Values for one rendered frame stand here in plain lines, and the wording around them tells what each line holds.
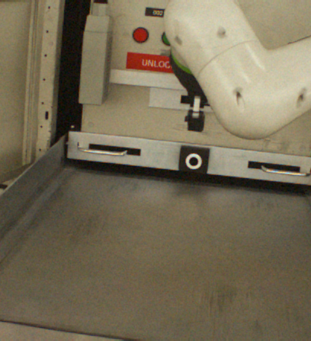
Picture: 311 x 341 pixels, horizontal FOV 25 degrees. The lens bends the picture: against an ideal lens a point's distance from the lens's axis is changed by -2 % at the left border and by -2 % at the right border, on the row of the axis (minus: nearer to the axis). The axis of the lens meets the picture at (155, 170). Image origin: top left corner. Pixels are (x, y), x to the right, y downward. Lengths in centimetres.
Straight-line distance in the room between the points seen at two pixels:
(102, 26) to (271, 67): 53
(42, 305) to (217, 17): 43
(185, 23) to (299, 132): 61
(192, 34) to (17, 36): 58
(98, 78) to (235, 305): 60
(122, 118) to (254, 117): 64
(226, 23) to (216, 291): 36
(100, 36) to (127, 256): 48
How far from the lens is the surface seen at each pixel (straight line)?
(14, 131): 145
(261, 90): 88
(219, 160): 147
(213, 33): 91
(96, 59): 136
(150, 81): 142
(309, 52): 93
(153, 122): 147
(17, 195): 117
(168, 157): 147
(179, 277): 100
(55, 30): 144
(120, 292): 94
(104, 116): 149
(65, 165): 151
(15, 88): 144
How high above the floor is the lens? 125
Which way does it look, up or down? 15 degrees down
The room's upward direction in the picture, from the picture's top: 5 degrees clockwise
